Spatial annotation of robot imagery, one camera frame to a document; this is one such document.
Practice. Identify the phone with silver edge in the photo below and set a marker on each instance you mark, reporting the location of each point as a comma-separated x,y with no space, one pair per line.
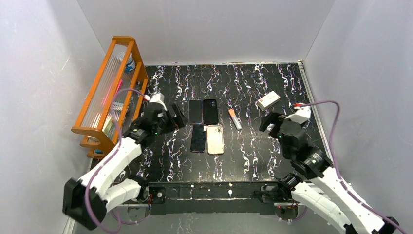
195,112

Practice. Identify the small white red box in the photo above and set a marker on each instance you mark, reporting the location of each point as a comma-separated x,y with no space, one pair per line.
268,100

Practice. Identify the black phone case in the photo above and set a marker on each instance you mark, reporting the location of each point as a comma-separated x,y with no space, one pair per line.
210,112

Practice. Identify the orange capped white marker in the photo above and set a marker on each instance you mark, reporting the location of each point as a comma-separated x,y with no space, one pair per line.
235,119

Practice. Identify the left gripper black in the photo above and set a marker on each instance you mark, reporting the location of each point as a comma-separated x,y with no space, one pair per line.
171,116

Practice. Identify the blue labelled bottle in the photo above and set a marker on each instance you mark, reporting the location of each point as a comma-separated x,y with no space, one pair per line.
130,65

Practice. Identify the orange wooden rack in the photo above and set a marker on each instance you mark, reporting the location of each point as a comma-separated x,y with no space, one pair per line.
111,99

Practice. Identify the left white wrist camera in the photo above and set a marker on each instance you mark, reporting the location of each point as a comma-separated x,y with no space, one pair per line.
156,98

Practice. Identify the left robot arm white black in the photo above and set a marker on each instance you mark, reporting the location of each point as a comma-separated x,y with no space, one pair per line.
88,199

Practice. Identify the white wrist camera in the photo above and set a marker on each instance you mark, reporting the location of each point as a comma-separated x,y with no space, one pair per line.
156,98
301,113

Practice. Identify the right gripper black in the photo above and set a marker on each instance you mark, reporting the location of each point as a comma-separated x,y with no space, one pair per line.
275,122

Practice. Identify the phone with purple edge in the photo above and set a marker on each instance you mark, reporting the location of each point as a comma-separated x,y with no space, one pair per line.
198,138

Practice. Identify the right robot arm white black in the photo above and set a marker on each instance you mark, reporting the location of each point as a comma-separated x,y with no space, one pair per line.
339,205

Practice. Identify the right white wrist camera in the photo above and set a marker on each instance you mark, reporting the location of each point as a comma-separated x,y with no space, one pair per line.
301,113

